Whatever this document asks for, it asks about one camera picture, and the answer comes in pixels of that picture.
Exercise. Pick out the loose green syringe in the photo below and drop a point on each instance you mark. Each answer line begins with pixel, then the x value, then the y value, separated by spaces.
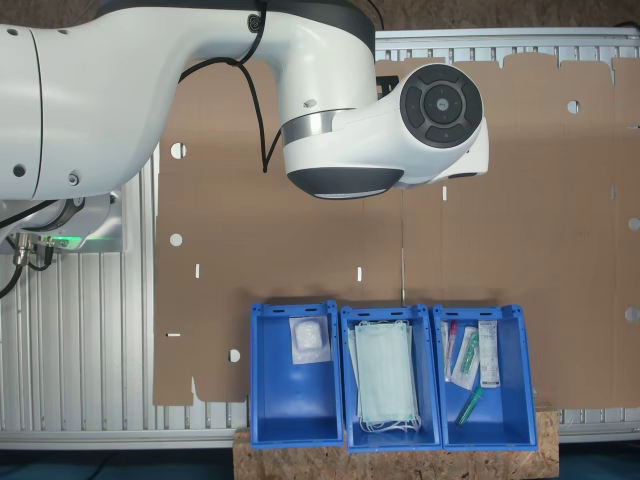
pixel 472 402

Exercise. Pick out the blue bin with cotton packets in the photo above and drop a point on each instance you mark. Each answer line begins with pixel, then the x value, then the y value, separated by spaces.
pixel 295 400

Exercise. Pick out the green syringe in clear packet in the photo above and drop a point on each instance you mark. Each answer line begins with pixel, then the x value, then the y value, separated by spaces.
pixel 466 357

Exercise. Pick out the red-capped tube packet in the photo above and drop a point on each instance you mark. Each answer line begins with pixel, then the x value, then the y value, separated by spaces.
pixel 451 345

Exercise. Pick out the brown cardboard sheet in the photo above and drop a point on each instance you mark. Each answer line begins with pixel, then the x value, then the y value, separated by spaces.
pixel 210 300
pixel 550 225

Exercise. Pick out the chipboard block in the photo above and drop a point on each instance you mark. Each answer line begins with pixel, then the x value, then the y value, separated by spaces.
pixel 300 462

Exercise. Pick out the long white printed packet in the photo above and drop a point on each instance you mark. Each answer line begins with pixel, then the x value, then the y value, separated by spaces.
pixel 489 355

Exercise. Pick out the blue bin with syringes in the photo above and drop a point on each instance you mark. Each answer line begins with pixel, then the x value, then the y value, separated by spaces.
pixel 500 425

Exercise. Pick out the clear bag cotton packet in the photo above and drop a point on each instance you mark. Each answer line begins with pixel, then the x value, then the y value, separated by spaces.
pixel 310 340

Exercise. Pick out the blue bin with masks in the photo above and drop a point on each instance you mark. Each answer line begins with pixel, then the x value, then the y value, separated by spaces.
pixel 430 375

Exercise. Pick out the white face mask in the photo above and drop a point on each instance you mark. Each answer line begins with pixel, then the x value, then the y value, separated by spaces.
pixel 352 360
pixel 385 370

